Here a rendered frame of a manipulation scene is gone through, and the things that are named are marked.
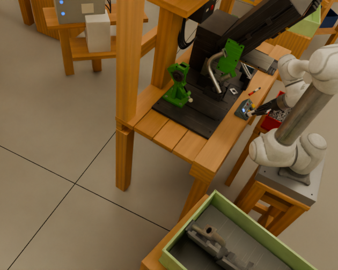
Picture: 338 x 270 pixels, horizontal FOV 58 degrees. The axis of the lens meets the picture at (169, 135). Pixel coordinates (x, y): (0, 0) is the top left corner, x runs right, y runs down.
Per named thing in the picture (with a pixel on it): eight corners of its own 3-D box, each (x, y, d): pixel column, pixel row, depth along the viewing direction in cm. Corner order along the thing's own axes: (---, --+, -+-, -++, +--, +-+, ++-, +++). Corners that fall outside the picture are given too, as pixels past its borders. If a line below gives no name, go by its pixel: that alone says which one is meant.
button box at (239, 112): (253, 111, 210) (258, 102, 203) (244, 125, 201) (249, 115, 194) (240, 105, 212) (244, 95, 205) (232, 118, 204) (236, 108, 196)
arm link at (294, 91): (296, 106, 178) (288, 85, 178) (322, 98, 166) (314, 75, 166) (287, 110, 171) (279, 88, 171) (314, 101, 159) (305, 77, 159)
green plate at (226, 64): (235, 72, 204) (248, 43, 192) (231, 76, 198) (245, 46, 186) (219, 65, 207) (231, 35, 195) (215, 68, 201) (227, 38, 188)
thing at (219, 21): (226, 58, 239) (240, 18, 213) (209, 77, 221) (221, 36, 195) (206, 48, 243) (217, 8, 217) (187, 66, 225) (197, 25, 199)
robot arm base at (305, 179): (310, 156, 184) (315, 151, 180) (309, 186, 170) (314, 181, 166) (281, 146, 186) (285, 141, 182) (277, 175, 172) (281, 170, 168)
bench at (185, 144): (254, 120, 327) (290, 52, 260) (185, 232, 239) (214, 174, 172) (198, 91, 344) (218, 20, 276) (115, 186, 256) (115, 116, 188)
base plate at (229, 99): (267, 57, 251) (269, 54, 250) (208, 140, 186) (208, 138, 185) (222, 36, 261) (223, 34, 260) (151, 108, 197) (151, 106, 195)
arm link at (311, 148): (317, 175, 169) (339, 152, 152) (286, 174, 166) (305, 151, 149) (307, 151, 179) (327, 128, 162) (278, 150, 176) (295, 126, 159)
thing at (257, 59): (272, 62, 209) (274, 58, 207) (264, 73, 200) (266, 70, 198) (222, 38, 219) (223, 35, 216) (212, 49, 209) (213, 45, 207)
